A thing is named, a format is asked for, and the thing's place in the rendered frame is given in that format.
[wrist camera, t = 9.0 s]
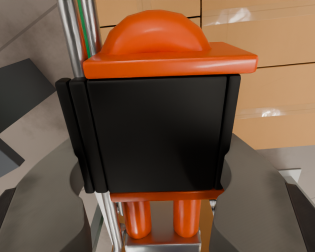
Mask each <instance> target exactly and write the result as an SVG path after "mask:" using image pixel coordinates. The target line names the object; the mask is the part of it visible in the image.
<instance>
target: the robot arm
mask: <svg viewBox="0 0 315 252"><path fill-rule="evenodd" d="M220 183H221V185H222V187H223V189H224V192H223V193H222V194H220V195H219V196H218V197H217V199H216V204H215V210H214V216H213V222H212V227H211V234H210V241H209V252H315V207H314V206H313V205H312V204H311V202H310V201H309V200H308V199H307V198H306V196H305V195H304V194H303V193H302V192H301V190H300V189H299V188H298V187H297V185H296V184H290V183H287V181H286V180H285V179H284V177H283V176H282V175H281V174H280V173H279V171H278V170H277V169H276V168H275V167H274V166H273V165H272V164H271V163H270V162H269V161H268V160H266V159H265V158H264V157H263V156H262V155H261V154H259V153H258V152H257V151H256V150H254V149H253V148H252V147H251V146H249V145H248V144H247V143H246V142H244V141H243V140H242V139H240V138H239V137H238V136H237V135H235V134H234V133H232V136H231V142H230V148H229V151H228V153H227V154H226V155H225V156H224V162H223V167H222V173H221V179H220ZM84 184H85V183H84V179H83V175H82V171H81V168H80V164H79V160H78V158H77V157H76V155H75V152H74V149H73V146H72V143H71V139H70V137H69V138H68V139H67V140H65V141H64V142H63V143H61V144H60V145H59V146H58V147H56V148H55V149H54V150H52V151H51V152H50V153H49V154H47V155H46V156H45V157H44V158H42V159H41V160H40V161H39V162H38V163H37V164H35V165H34V166H33V167H32V168H31V169H30V170H29V171H28V172H27V173H26V175H25V176H24V177H23V178H22V179H21V180H20V182H19V183H18V184H17V185H16V186H15V188H10V189H6V190H5V191H4V192H3V193H2V194H1V195H0V252H92V251H93V247H92V236H91V228H90V224H89V221H88V217H87V213H86V210H85V206H84V203H83V200H82V199H81V198H80V197H79V194H80V192H81V190H82V188H83V187H84Z"/></svg>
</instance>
